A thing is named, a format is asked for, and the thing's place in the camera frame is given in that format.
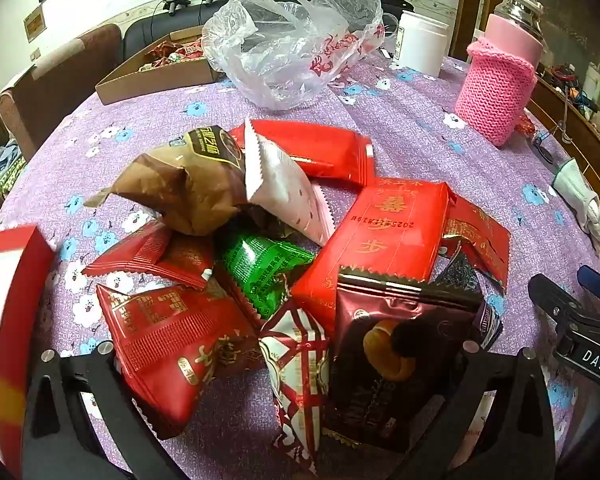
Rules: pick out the small wall plaque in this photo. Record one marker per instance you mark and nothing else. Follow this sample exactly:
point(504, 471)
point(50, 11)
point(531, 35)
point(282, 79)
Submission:
point(35, 22)

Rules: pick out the white and pink snack packet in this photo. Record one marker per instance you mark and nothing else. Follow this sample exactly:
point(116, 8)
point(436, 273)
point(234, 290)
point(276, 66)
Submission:
point(275, 180)

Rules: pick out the green snack packet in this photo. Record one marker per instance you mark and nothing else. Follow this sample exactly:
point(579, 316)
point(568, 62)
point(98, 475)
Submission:
point(260, 270)

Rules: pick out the dark maroon snack packet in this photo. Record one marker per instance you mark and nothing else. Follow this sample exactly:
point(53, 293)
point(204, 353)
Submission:
point(380, 400)

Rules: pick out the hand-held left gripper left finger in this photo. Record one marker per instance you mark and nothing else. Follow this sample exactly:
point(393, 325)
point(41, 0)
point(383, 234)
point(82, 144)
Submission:
point(105, 365)

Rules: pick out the long plain red snack packet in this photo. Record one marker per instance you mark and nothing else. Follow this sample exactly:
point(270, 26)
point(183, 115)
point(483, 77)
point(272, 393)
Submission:
point(325, 147)

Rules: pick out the cardboard box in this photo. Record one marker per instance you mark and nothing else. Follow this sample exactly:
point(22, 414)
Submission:
point(145, 82)

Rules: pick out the red box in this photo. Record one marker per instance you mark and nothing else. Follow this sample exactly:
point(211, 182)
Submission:
point(10, 310)

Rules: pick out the pile of red candies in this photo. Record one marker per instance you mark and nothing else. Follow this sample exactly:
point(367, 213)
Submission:
point(177, 52)

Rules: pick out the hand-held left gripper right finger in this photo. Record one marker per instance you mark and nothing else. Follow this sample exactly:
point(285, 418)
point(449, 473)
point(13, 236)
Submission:
point(472, 365)

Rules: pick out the small red candy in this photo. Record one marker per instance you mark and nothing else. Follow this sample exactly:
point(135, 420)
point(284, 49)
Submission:
point(525, 125)

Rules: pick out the clear plastic bag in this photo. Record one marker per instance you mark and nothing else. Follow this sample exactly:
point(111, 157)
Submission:
point(290, 45)

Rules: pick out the white glove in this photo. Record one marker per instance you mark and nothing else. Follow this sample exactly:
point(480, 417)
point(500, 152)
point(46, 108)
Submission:
point(582, 195)

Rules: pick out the white plastic jar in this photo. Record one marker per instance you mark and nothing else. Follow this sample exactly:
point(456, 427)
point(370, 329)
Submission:
point(422, 45)

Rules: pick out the red packet with gold print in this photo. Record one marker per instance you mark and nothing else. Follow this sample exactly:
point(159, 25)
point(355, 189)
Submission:
point(170, 340)

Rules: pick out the black sofa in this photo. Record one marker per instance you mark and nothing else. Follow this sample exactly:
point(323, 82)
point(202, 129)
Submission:
point(150, 35)

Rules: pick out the purple floral tablecloth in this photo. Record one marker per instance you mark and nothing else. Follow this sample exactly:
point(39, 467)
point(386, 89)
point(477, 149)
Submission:
point(390, 125)

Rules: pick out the brown chair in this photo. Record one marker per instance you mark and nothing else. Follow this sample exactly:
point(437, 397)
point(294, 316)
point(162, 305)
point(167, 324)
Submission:
point(55, 90)

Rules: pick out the large red snack packet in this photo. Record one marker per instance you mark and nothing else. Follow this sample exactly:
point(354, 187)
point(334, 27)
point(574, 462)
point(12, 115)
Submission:
point(380, 240)

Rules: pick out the black eyeglasses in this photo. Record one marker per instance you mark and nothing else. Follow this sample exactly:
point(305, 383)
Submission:
point(544, 147)

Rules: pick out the small red snack packet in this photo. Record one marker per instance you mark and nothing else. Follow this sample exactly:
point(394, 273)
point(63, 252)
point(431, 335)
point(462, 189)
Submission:
point(485, 240)

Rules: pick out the black patterned snack packet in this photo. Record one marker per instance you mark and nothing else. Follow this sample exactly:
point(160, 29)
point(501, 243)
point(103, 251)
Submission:
point(460, 275)

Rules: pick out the pile of clothes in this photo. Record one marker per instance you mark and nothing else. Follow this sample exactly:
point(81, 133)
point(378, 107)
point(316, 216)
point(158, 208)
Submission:
point(0, 170)

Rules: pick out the wooden cabinet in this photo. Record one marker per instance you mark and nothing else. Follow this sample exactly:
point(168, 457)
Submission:
point(580, 135)

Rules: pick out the clear glass cup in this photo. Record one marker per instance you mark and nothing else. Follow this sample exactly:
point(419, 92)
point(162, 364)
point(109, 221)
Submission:
point(391, 30)

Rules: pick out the brown snack packet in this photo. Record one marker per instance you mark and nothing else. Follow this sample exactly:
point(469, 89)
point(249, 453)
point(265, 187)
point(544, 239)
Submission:
point(190, 190)

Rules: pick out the red and white snack packet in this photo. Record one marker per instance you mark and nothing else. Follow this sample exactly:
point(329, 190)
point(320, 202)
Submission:
point(300, 385)

